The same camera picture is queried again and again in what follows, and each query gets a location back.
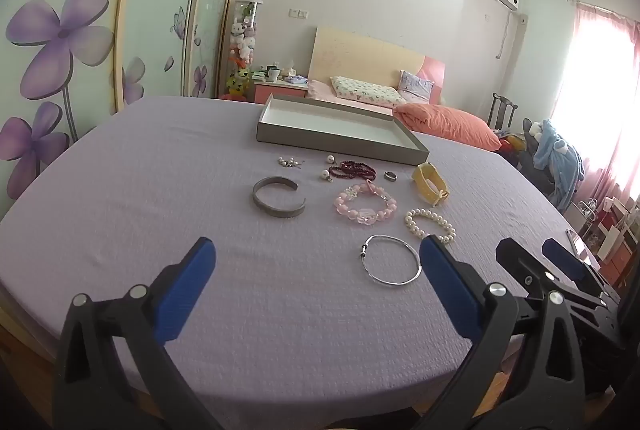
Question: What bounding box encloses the grey cardboard tray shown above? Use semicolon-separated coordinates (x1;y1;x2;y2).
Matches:
256;93;431;167

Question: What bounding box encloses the grey metal cuff bangle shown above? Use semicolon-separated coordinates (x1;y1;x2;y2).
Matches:
251;176;307;219

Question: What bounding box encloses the pink curtain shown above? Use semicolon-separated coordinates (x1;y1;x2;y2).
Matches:
550;2;640;206

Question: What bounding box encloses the beige and pink headboard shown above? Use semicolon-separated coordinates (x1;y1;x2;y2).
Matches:
306;26;446;103

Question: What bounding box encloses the thin silver bangle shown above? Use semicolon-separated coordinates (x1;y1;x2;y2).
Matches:
360;235;424;286

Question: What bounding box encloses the pink bead bracelet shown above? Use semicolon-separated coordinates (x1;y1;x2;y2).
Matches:
333;180;398;227

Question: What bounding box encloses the purple patterned pillow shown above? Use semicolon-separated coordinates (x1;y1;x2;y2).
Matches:
397;70;435;103

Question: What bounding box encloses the orange pillow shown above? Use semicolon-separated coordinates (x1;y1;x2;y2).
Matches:
392;102;502;152

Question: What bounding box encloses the white pearl bracelet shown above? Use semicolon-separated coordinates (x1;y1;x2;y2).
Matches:
404;207;457;245

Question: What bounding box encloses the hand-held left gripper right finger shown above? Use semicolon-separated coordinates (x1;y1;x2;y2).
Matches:
415;235;617;430

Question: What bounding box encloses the dark red bead necklace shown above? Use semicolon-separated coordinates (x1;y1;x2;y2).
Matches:
328;161;377;179

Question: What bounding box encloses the blue plush garment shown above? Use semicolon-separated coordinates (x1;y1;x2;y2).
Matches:
530;119;586;211

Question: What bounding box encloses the floral sliding wardrobe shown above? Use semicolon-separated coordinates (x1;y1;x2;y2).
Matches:
0;0;251;211

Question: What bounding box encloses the white floral pillow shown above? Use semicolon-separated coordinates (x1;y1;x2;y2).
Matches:
330;76;407;107

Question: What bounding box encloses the pink nightstand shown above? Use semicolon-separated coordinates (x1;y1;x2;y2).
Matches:
252;80;310;105

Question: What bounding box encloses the purple tablecloth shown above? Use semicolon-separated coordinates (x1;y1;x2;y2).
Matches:
0;96;598;421

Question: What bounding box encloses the dark wooden chair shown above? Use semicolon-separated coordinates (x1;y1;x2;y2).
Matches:
487;92;518;131

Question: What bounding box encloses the clear tube of plush toys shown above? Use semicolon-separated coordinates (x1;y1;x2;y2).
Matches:
227;0;263;98

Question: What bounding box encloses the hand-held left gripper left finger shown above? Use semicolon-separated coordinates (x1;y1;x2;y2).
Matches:
52;237;223;430

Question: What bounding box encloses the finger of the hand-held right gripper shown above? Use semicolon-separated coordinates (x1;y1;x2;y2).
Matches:
495;238;552;302
542;237;622;300

